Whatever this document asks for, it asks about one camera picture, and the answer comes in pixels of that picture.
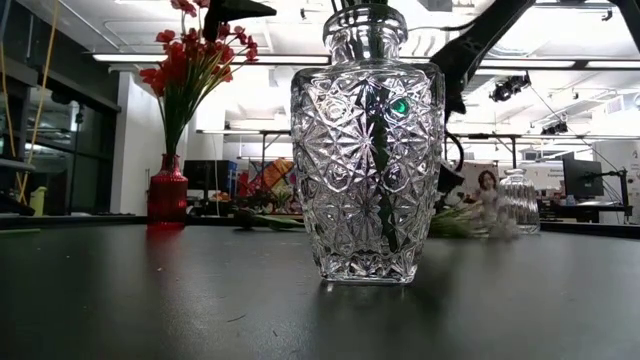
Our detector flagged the dark background monitors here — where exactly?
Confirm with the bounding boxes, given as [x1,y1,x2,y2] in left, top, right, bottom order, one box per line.
[182,159,239,192]

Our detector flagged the person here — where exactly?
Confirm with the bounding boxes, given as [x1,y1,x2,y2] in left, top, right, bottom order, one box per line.
[473,168,502,211]

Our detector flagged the red glass vase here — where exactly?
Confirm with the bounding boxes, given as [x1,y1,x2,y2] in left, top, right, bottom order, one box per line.
[146,153,190,231]

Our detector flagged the small ribbed clear vase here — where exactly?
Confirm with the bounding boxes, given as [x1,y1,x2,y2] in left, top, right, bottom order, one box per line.
[497,168,542,236]

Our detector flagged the grey side desk top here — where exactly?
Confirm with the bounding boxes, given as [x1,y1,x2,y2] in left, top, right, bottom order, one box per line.
[0,157,37,174]

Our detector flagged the large cut-glass vase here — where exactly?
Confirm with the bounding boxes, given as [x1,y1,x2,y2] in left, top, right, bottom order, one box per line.
[289,2,447,285]

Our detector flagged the colourful patchwork quilt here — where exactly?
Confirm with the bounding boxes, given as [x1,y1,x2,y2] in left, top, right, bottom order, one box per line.
[238,157,301,214]

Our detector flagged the dark monitor on arm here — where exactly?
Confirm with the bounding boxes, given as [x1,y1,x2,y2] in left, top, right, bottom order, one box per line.
[561,152,605,198]

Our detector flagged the green artificial leaf plant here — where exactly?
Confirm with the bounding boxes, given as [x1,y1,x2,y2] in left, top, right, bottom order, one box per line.
[233,207,306,233]

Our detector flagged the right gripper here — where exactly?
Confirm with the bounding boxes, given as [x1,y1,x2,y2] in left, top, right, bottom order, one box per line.
[435,163,467,197]

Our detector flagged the black ceiling spotlight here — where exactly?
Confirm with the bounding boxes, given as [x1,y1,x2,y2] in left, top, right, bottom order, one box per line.
[488,73,532,104]
[541,120,570,137]

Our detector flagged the green flower stems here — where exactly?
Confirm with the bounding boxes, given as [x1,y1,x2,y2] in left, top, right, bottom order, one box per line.
[428,197,524,242]

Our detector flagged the dark background desk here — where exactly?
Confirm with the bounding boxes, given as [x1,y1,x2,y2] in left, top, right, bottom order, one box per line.
[539,201,635,225]

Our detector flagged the yellow-green bottle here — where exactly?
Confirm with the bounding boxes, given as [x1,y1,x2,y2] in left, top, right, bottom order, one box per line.
[28,185,49,218]

